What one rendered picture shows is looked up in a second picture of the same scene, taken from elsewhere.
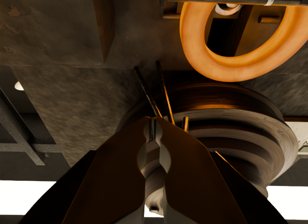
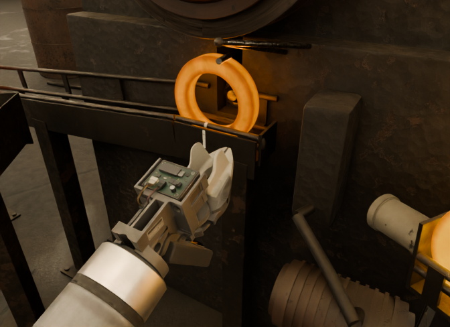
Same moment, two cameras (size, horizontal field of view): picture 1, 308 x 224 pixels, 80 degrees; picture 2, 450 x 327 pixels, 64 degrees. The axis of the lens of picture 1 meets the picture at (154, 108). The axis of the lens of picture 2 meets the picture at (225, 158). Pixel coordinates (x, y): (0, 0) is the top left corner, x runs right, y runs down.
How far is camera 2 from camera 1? 0.54 m
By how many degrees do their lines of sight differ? 80
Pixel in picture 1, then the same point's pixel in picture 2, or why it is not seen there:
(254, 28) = (210, 76)
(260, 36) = not seen: hidden behind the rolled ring
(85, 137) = not seen: outside the picture
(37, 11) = (336, 152)
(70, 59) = (329, 116)
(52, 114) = not seen: outside the picture
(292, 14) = (191, 104)
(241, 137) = (173, 1)
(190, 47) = (245, 95)
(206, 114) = (215, 29)
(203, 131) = (211, 14)
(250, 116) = (177, 24)
